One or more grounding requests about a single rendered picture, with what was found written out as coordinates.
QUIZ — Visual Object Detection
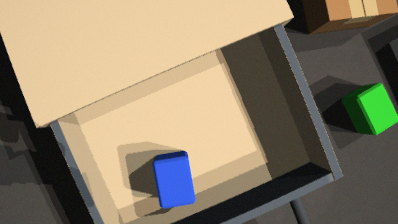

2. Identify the green block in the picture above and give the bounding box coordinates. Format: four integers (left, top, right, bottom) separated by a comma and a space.
342, 83, 398, 135

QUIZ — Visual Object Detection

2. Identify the brown cardboard box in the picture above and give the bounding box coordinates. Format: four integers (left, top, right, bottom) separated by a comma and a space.
301, 0, 398, 35

